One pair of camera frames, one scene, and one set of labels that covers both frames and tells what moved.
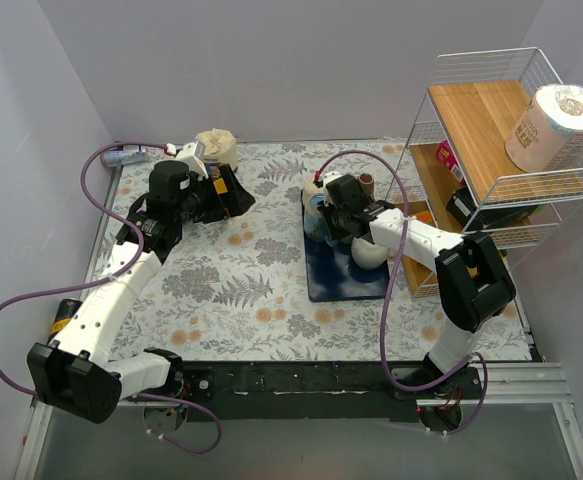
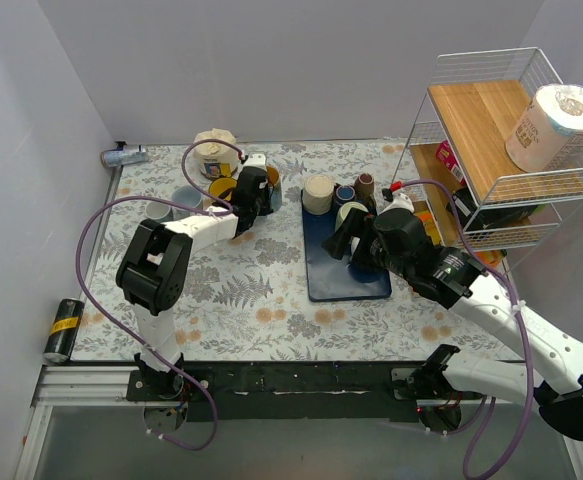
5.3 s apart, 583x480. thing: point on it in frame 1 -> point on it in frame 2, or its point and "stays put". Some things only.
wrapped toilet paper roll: [559, 129] stays put
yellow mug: [220, 186] stays put
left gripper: [222, 195] -> [260, 195]
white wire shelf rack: [457, 147] stays put
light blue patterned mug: [315, 227] -> [276, 195]
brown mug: [366, 182] stays put
